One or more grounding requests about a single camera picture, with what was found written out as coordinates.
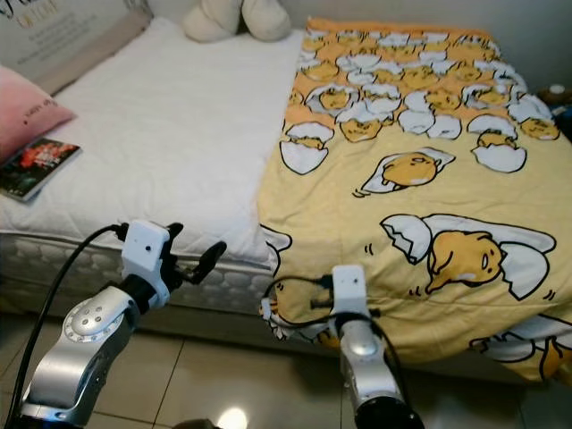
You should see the yellow cartoon egg blanket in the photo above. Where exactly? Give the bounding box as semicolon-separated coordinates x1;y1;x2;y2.
257;16;572;385

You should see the dark red paperback book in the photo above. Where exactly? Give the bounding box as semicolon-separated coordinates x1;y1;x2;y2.
0;139;81;202

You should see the pink pillow with cartoon print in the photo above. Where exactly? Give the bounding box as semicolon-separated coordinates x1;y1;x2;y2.
0;67;74;166

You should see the white quilted mattress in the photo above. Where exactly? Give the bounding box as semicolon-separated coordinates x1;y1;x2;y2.
0;18;309;336

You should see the beige plush toy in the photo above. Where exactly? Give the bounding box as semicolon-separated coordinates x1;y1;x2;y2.
183;0;291;43

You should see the large printed headboard cushion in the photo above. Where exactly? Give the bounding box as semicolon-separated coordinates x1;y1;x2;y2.
0;0;153;95

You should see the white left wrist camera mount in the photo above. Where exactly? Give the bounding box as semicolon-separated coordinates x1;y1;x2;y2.
121;220;175;305

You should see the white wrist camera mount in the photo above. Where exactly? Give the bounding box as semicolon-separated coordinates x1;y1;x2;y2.
121;220;175;305
331;264;369;318

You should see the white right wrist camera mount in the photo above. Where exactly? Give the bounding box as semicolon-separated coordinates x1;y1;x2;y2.
331;264;369;318

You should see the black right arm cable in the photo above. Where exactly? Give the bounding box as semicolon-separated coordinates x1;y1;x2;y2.
259;275;412;412

